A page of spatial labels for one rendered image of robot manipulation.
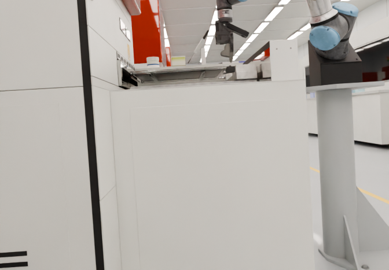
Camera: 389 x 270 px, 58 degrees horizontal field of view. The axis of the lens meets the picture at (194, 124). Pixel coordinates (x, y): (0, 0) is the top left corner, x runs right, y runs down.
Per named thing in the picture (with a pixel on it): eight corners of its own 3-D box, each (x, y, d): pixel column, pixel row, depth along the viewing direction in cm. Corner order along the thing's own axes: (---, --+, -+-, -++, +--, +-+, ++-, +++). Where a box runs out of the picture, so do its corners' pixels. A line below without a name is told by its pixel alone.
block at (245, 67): (235, 71, 136) (235, 64, 136) (234, 73, 140) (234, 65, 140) (256, 70, 137) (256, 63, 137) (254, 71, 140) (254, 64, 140)
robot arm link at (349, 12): (355, 30, 161) (364, 3, 152) (343, 44, 154) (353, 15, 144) (330, 22, 167) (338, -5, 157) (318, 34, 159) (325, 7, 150)
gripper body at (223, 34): (216, 45, 179) (214, 22, 178) (232, 44, 179) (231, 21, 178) (217, 44, 172) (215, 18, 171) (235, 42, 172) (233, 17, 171)
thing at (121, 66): (117, 85, 128) (116, 59, 127) (135, 92, 172) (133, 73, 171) (122, 85, 128) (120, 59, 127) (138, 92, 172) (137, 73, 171)
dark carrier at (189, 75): (132, 74, 134) (132, 72, 134) (143, 81, 168) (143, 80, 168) (222, 69, 135) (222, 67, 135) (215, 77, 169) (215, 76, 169)
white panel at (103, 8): (83, 85, 91) (72, -71, 90) (131, 98, 173) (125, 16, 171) (95, 85, 91) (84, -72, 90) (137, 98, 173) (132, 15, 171)
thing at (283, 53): (271, 82, 118) (269, 40, 118) (244, 91, 174) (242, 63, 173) (299, 80, 119) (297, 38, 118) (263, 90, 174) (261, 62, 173)
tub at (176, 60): (171, 69, 183) (171, 56, 183) (171, 70, 191) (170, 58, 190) (186, 68, 184) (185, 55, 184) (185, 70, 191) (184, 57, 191)
